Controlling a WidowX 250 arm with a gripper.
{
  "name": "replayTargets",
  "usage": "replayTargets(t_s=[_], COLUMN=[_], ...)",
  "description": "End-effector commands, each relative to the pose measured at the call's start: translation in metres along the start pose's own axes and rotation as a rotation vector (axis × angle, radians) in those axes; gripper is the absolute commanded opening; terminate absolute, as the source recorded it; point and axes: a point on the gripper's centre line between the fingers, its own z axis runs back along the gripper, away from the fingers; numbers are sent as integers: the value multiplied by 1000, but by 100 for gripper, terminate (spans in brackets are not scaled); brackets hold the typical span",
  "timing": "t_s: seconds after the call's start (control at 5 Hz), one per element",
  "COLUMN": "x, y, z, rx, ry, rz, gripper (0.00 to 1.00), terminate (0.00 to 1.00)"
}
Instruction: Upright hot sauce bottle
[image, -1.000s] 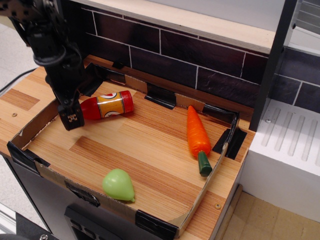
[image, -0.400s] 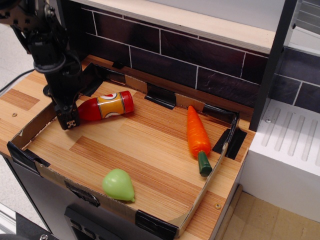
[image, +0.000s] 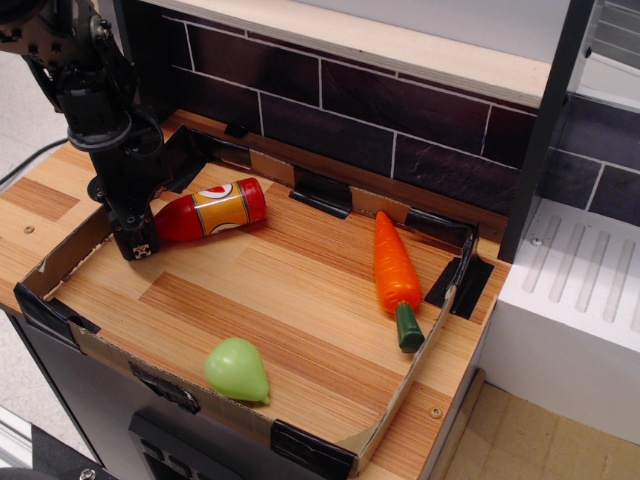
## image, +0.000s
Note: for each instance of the black toy oven front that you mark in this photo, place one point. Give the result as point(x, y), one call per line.
point(173, 453)

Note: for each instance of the green toy pear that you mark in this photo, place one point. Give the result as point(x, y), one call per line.
point(235, 370)

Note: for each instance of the orange toy carrot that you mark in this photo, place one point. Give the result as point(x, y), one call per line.
point(397, 283)

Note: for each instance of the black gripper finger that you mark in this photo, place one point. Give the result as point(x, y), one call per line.
point(135, 241)

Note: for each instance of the white toy sink drainboard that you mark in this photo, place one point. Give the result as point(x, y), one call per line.
point(564, 334)

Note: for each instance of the cardboard fence with black tape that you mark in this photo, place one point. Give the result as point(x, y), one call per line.
point(116, 336)

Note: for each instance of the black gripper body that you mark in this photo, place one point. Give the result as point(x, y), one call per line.
point(130, 171)

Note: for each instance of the black vertical post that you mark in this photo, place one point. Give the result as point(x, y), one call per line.
point(566, 71)

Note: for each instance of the red toy hot sauce bottle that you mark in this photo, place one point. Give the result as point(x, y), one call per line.
point(211, 211)

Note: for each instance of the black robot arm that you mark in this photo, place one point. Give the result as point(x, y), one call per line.
point(73, 55)

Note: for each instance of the light wooden shelf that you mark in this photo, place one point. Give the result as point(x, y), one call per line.
point(479, 70)

